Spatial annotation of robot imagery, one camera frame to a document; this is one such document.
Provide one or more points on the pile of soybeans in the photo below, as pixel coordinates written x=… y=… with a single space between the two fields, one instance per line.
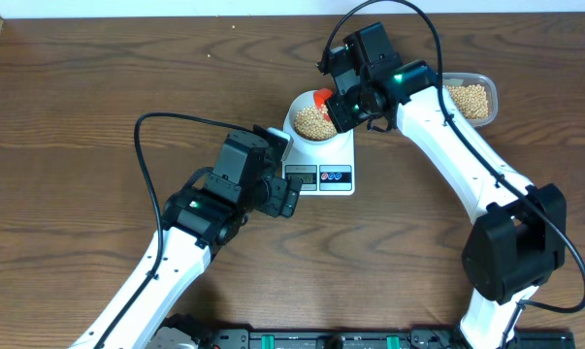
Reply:
x=470 y=100

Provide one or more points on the white digital kitchen scale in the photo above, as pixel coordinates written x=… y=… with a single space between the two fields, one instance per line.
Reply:
x=326 y=168

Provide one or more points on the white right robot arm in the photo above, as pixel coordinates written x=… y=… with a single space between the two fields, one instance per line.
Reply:
x=518 y=235

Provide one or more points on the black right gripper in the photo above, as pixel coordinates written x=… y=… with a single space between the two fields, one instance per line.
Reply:
x=335 y=104

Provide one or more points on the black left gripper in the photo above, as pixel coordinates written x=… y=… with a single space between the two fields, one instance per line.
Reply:
x=281 y=195

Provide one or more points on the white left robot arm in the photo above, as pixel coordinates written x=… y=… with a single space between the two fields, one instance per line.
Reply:
x=197 y=220

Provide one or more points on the red plastic measuring scoop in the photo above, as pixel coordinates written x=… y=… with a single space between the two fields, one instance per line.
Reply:
x=320 y=97

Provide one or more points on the soybeans in grey bowl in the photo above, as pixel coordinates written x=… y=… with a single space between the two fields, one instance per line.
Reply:
x=313 y=123

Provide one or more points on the clear plastic container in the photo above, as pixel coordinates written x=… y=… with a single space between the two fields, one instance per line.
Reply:
x=466 y=79

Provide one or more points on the grey plastic bowl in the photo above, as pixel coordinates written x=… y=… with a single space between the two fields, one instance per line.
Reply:
x=302 y=101

